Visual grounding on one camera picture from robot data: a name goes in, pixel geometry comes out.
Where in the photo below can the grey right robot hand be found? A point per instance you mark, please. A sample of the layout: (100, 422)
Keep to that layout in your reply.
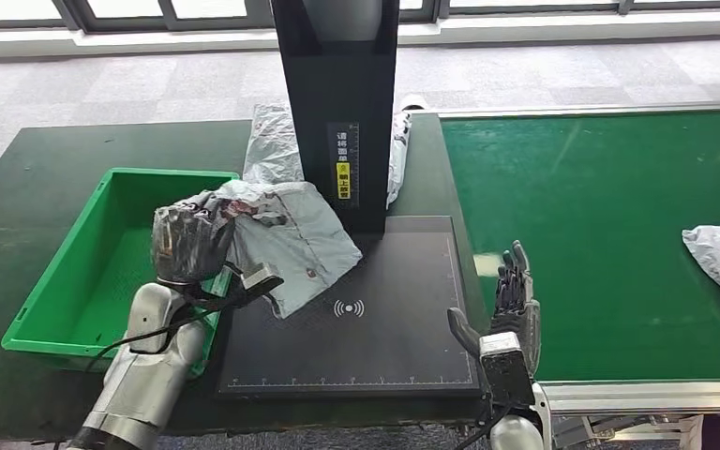
(518, 310)

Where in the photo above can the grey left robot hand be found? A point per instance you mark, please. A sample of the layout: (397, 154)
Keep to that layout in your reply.
(192, 242)

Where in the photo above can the grey parcel with red smear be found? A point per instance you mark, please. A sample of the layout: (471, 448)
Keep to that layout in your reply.
(298, 242)

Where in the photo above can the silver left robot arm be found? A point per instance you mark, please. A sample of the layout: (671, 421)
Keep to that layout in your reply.
(142, 379)

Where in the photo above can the green conveyor belt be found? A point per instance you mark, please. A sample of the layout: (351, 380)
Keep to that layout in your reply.
(583, 217)

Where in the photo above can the black scanning machine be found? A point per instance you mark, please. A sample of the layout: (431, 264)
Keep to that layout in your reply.
(360, 348)

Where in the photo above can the green plastic crate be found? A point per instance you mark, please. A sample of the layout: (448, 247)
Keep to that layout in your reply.
(87, 273)

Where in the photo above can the crumpled grey poly mailer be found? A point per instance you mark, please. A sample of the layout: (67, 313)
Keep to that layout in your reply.
(273, 149)

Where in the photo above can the dark green table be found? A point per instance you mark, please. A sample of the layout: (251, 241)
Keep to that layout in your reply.
(37, 161)

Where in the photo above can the white round object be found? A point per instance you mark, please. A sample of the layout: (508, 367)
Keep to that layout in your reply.
(411, 102)

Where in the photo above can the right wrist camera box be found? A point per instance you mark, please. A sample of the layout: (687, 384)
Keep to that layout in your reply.
(506, 369)

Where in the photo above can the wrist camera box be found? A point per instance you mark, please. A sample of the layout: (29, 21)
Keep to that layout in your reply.
(262, 277)
(506, 369)

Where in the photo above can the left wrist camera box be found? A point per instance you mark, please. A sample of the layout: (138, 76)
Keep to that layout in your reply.
(262, 277)

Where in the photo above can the aluminium conveyor frame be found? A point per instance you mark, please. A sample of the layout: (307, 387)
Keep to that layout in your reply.
(646, 397)

